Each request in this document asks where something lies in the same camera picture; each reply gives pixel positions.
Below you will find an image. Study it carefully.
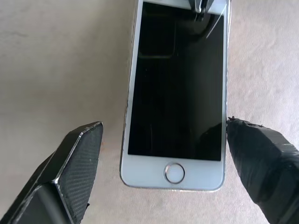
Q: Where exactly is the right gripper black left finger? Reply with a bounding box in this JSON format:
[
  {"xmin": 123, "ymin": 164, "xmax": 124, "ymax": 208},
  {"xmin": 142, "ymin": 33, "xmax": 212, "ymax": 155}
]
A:
[{"xmin": 0, "ymin": 121, "xmax": 104, "ymax": 224}]

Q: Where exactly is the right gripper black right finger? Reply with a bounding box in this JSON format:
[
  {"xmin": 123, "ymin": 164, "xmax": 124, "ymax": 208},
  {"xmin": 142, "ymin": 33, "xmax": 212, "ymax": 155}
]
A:
[{"xmin": 226, "ymin": 116, "xmax": 299, "ymax": 224}]

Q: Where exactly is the white smartphone with black screen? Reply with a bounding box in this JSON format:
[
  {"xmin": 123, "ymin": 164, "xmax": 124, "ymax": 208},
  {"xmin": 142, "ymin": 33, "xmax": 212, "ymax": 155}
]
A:
[{"xmin": 119, "ymin": 0, "xmax": 232, "ymax": 192}]

